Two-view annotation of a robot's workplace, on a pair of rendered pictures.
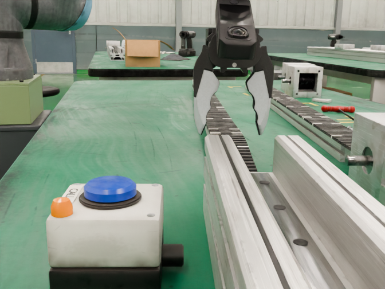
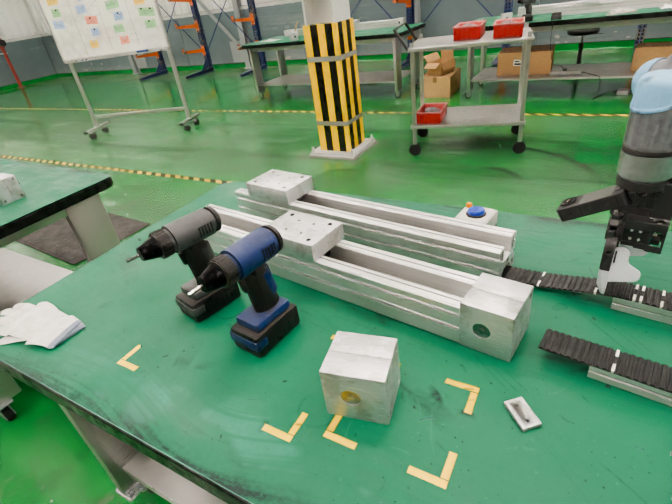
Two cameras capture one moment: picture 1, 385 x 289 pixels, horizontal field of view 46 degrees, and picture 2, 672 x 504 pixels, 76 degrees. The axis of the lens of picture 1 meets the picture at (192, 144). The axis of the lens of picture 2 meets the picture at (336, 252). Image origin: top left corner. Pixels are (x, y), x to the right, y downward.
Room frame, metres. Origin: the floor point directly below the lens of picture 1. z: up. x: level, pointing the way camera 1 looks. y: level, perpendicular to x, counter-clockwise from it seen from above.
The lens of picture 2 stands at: (0.71, -0.84, 1.35)
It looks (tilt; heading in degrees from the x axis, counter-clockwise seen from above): 31 degrees down; 134
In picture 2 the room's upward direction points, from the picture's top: 9 degrees counter-clockwise
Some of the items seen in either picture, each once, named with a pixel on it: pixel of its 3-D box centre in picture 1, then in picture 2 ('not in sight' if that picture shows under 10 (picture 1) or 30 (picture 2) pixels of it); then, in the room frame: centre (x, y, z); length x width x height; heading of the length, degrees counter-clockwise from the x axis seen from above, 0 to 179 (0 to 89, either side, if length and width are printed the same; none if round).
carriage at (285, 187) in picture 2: not in sight; (280, 190); (-0.19, -0.09, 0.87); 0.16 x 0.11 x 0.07; 2
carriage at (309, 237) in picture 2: not in sight; (302, 239); (0.06, -0.27, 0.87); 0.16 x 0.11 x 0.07; 2
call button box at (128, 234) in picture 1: (122, 232); (474, 225); (0.33, 0.05, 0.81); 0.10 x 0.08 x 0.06; 92
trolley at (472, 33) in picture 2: not in sight; (462, 85); (-0.97, 2.71, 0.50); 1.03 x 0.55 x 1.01; 22
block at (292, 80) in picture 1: (299, 81); not in sight; (1.45, -0.34, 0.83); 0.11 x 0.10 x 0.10; 94
